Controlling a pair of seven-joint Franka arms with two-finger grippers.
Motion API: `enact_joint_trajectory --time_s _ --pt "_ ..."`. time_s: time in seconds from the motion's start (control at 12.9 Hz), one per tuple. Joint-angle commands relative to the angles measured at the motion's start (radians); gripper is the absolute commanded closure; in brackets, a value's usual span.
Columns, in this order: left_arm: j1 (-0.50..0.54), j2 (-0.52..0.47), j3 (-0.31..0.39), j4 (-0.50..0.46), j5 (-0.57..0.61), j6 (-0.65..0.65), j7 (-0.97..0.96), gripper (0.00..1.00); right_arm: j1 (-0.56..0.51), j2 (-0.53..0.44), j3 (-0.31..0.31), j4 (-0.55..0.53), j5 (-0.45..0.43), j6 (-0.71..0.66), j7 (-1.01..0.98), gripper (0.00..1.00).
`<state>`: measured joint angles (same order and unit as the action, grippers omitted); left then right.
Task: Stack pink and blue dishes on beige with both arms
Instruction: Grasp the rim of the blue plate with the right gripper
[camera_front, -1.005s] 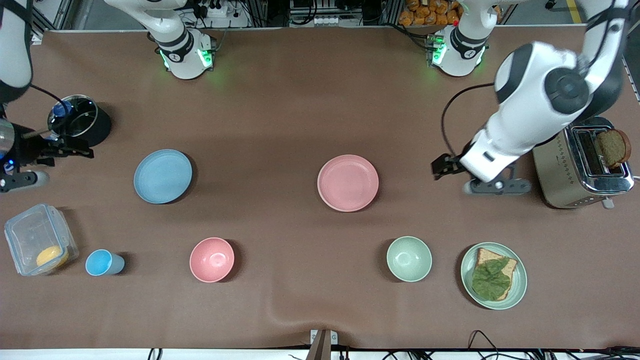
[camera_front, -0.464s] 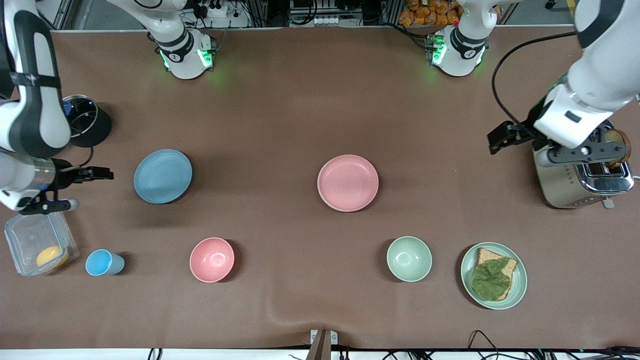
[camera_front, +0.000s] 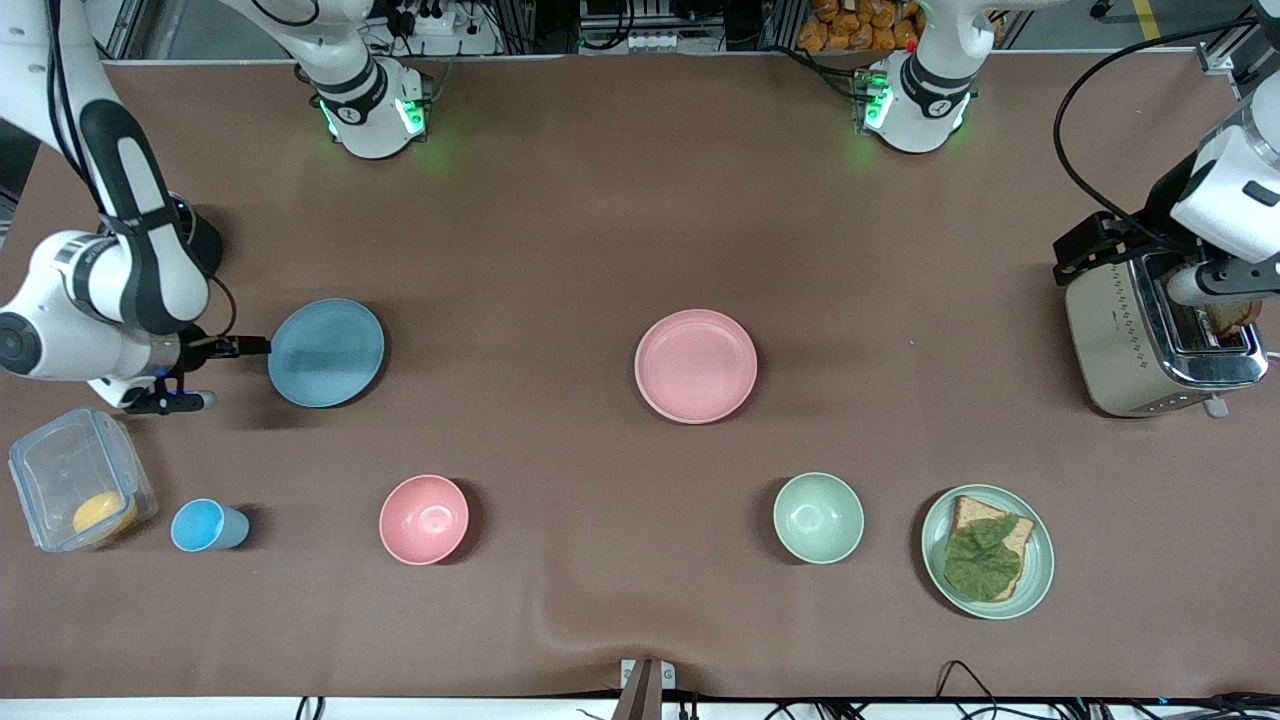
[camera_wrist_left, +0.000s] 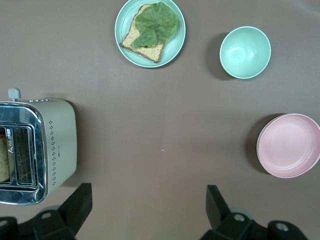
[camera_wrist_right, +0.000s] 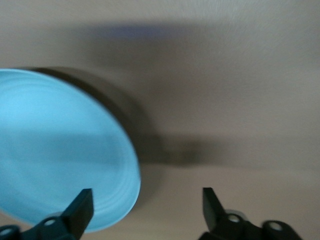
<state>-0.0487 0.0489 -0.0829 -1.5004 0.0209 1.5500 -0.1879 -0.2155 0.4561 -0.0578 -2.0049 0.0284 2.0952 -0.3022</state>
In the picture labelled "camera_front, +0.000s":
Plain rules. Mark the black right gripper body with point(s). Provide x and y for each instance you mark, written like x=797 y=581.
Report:
x=203 y=348

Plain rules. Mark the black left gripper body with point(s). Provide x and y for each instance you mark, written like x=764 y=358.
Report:
x=1118 y=237

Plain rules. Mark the blue plate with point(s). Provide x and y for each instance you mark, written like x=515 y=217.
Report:
x=325 y=353

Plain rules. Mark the pink plate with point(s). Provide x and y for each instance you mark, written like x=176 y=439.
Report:
x=697 y=367

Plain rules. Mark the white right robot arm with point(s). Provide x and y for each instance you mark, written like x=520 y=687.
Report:
x=70 y=340

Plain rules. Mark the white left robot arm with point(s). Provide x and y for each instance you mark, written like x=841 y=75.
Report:
x=925 y=110

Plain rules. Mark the beige and chrome toaster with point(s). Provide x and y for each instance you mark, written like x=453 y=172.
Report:
x=1120 y=350

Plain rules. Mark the brown toast slice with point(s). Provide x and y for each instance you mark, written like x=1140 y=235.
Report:
x=1235 y=318

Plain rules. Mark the blue cup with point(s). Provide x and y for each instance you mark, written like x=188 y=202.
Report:
x=200 y=525

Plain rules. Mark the clear plastic container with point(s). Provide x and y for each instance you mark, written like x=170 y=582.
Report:
x=60 y=470

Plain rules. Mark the yellow round food piece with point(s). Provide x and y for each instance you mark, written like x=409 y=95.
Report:
x=100 y=514

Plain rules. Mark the pink bowl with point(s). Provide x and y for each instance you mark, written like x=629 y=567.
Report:
x=424 y=520

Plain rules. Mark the bread slice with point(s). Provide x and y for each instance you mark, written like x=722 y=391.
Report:
x=968 y=512

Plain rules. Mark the orange snack bag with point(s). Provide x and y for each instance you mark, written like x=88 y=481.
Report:
x=850 y=30

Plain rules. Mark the green lettuce leaf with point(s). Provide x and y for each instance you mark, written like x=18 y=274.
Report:
x=985 y=560

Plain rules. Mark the green plate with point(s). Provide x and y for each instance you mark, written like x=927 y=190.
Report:
x=985 y=609

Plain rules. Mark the white power strip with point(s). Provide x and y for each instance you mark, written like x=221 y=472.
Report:
x=430 y=20

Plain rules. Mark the green bowl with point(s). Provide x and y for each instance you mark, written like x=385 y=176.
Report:
x=818 y=518

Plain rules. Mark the aluminium frame profile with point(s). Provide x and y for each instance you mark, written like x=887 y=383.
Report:
x=125 y=25
x=1222 y=55

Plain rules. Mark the grey metal bracket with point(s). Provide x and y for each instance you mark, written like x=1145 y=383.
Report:
x=642 y=695

